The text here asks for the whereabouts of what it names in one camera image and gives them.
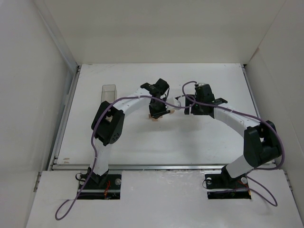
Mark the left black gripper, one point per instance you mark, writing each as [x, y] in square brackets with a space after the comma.
[156, 111]

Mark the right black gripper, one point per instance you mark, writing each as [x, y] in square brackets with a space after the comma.
[187, 104]

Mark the long rectangular wood block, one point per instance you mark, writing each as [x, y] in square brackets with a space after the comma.
[160, 117]

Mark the clear plastic box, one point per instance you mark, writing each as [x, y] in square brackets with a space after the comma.
[109, 93]

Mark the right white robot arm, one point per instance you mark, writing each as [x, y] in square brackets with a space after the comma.
[261, 141]

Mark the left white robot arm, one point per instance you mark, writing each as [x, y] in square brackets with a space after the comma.
[108, 123]

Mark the white front cover board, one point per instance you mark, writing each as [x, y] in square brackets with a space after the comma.
[164, 199]

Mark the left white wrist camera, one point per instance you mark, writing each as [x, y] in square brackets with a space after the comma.
[177, 102]

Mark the aluminium front rail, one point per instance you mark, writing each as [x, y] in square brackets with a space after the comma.
[56, 167]

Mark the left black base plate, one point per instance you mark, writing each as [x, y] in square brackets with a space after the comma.
[108, 189]

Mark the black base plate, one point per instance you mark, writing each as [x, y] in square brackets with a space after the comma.
[108, 189]
[226, 189]

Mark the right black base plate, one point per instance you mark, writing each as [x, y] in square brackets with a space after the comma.
[226, 189]

